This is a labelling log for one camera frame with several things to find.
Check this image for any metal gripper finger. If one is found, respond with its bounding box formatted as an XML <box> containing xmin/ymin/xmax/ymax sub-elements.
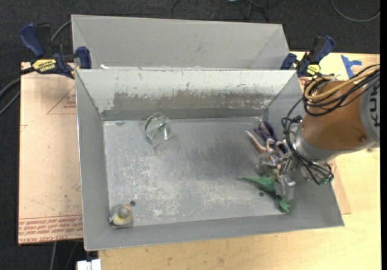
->
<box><xmin>275</xmin><ymin>178</ymin><xmax>297</xmax><ymax>202</ymax></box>
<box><xmin>256</xmin><ymin>158</ymin><xmax>275</xmax><ymax>176</ymax></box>

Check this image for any green toy dinosaur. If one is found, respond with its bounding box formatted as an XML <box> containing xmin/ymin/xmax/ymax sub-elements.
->
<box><xmin>241</xmin><ymin>172</ymin><xmax>291</xmax><ymax>214</ymax></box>

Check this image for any purple and pink toy animal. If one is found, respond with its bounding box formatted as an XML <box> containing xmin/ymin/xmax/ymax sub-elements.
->
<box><xmin>245</xmin><ymin>120</ymin><xmax>288</xmax><ymax>155</ymax></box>

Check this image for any grey metal bin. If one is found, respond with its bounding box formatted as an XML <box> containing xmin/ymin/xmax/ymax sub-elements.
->
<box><xmin>71</xmin><ymin>14</ymin><xmax>345</xmax><ymax>252</ymax></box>

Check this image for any clear glass cup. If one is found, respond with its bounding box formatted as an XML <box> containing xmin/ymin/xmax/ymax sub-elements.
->
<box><xmin>144</xmin><ymin>112</ymin><xmax>174</xmax><ymax>147</ymax></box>

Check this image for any clear cup with yellow ball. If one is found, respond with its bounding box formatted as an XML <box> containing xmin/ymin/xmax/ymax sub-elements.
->
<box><xmin>108</xmin><ymin>203</ymin><xmax>134</xmax><ymax>228</ymax></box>

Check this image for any brown cardboard board red print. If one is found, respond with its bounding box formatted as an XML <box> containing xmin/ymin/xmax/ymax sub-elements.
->
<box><xmin>18</xmin><ymin>62</ymin><xmax>352</xmax><ymax>246</ymax></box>

